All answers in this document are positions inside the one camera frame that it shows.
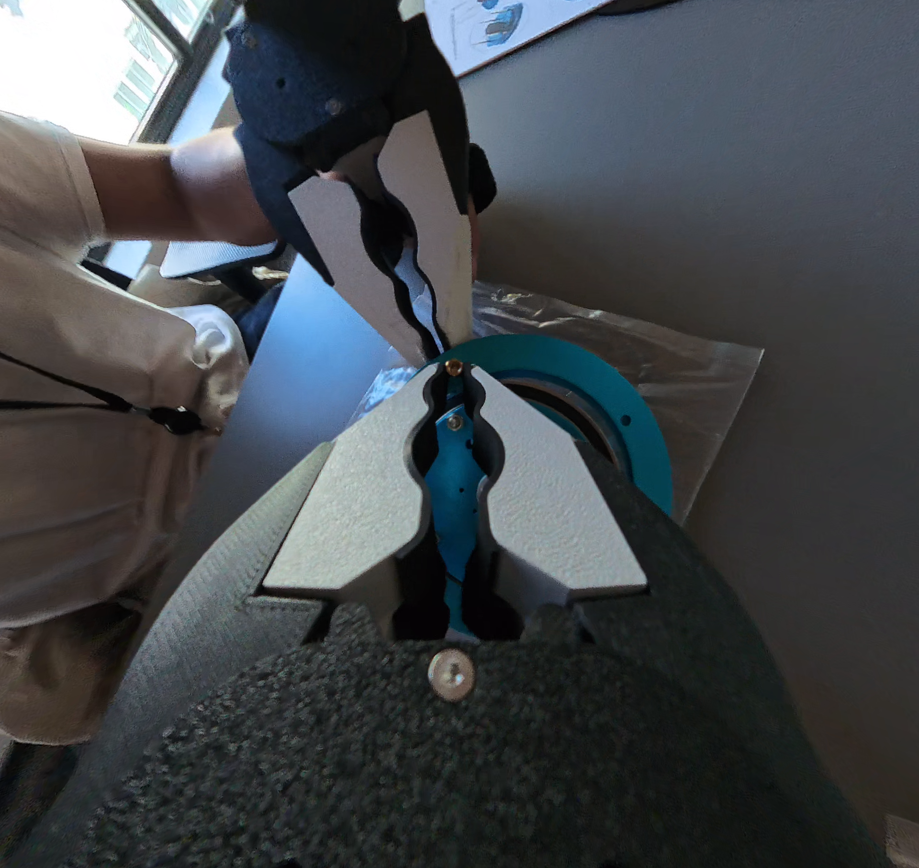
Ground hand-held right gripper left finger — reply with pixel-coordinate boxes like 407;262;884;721
262;364;451;641

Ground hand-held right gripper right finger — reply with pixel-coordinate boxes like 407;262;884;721
463;364;649;641

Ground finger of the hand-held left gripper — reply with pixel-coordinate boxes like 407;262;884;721
375;109;476;351
286;174;442;367

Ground blue round turntable assembly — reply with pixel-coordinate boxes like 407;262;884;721
362;333;674;639

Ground person's left forearm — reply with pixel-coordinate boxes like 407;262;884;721
79;125;277;246

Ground grey desk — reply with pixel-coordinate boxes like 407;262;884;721
144;0;919;868

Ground clear plastic bag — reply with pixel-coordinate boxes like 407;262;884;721
348;279;764;524

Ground white paper sheet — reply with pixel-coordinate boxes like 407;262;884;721
422;0;719;78

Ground black chest strap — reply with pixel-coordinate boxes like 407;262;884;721
0;351;209;438

